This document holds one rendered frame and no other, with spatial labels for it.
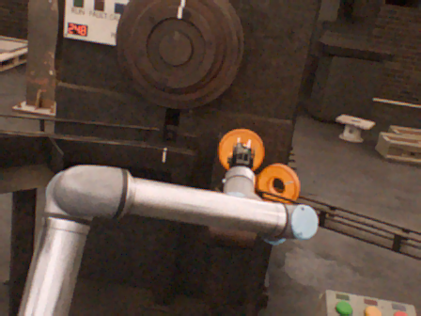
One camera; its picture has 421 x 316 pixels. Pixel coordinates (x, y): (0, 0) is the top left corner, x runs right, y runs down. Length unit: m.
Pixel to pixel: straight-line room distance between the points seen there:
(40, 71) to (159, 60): 3.06
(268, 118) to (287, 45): 0.29
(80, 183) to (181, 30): 0.83
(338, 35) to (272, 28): 4.46
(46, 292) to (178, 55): 0.94
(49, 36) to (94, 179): 3.67
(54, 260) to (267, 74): 1.17
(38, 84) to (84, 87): 2.74
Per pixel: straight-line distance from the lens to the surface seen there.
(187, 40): 1.79
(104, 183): 1.13
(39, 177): 1.91
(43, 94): 4.86
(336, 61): 5.97
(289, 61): 2.04
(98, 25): 2.09
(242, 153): 1.57
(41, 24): 4.76
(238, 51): 1.88
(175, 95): 1.90
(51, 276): 1.24
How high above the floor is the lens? 1.35
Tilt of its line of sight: 19 degrees down
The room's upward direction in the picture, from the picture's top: 9 degrees clockwise
